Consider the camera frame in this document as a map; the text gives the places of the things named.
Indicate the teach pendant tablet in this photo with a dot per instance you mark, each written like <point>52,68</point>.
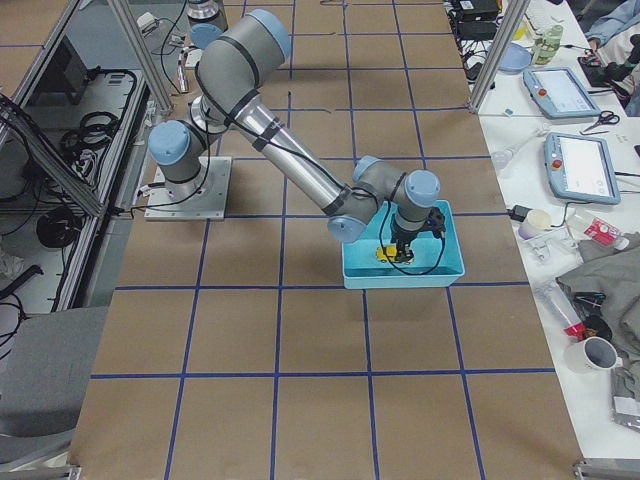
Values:
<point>559,94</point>
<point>580,168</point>

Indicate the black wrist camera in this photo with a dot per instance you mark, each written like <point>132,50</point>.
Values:
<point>436,223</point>

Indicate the clear tube red cap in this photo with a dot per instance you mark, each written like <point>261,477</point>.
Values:
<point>561,309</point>

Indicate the upper teach pendant tablet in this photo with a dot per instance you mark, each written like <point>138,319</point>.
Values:
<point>559,94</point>

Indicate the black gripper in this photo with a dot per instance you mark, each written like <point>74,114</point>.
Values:
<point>403,237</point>

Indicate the black handled scissors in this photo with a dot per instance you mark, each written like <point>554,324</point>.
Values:
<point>606,117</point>

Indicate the plastic bottle red label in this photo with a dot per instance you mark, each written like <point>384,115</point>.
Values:
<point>597,229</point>

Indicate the green drink bottle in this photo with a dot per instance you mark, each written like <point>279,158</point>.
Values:
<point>546,46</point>

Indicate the white ceramic mug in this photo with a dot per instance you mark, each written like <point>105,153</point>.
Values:
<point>591,355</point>

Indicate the paper cup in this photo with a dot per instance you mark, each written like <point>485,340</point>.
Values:
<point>535,223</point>

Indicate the lower teach pendant tablet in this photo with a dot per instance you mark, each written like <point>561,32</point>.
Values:
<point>580,168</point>

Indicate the aluminium frame post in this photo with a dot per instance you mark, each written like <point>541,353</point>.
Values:
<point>512,17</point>

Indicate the blue plastic plate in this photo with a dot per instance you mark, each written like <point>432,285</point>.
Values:
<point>515,59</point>

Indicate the grey cloth pile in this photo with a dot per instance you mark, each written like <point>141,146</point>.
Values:
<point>614,273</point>

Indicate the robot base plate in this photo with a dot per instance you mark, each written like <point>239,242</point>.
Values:
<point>203,198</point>

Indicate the yellow beetle toy car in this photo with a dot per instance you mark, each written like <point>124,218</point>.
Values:
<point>390,253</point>

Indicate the teal plastic storage bin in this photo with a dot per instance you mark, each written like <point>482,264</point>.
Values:
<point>436,263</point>

